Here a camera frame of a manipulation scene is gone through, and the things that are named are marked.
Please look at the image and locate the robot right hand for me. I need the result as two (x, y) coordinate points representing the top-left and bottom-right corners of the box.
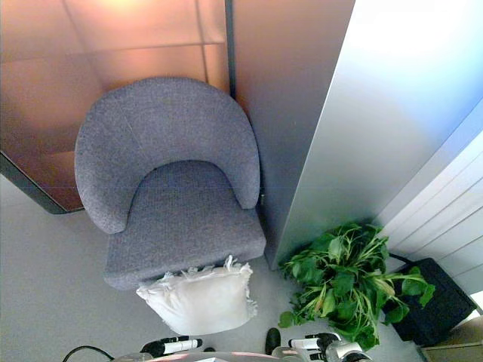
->
(288, 332), (341, 359)

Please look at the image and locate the black square plant box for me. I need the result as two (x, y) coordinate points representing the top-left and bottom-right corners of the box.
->
(381, 256), (477, 348)

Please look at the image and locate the green leafy potted plant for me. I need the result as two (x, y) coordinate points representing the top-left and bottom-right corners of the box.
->
(278, 221), (436, 351)

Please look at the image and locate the grey fabric tub armchair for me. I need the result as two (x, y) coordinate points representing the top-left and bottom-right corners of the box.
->
(74, 76), (266, 292)

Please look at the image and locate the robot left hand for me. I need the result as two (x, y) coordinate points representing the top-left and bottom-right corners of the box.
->
(141, 338), (203, 357)

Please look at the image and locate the white slatted wall radiator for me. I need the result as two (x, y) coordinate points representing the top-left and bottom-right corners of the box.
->
(377, 124), (483, 287)

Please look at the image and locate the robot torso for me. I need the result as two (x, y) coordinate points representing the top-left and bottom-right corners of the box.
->
(146, 350), (267, 362)

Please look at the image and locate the light wooden box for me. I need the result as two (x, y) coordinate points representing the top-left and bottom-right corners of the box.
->
(420, 315), (483, 362)

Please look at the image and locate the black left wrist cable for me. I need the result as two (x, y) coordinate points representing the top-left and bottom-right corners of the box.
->
(62, 345), (111, 362)

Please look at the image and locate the white fringed square pillow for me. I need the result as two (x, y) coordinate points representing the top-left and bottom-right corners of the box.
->
(136, 255), (259, 336)

